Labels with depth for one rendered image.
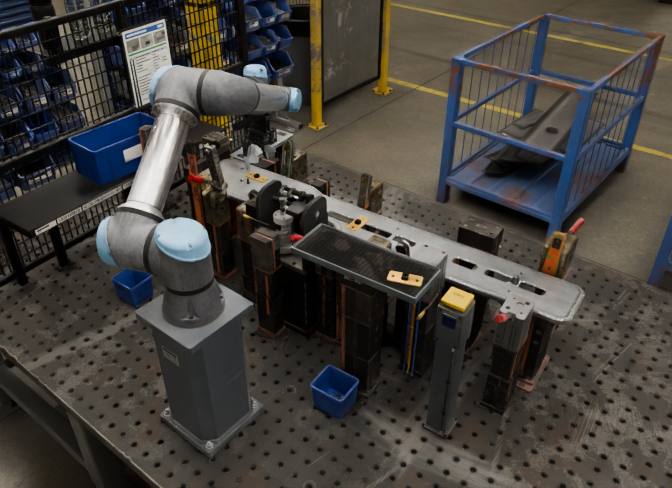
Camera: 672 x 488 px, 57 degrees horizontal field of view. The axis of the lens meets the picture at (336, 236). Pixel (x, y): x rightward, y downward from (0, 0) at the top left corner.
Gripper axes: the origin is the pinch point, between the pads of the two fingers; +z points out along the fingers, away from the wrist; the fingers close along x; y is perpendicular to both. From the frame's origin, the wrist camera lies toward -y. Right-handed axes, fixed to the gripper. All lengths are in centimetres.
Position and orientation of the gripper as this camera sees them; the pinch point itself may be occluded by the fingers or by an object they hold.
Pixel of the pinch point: (256, 162)
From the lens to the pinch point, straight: 226.5
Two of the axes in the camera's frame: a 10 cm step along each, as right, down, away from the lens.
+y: 8.2, 3.3, -4.6
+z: -0.2, 8.2, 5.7
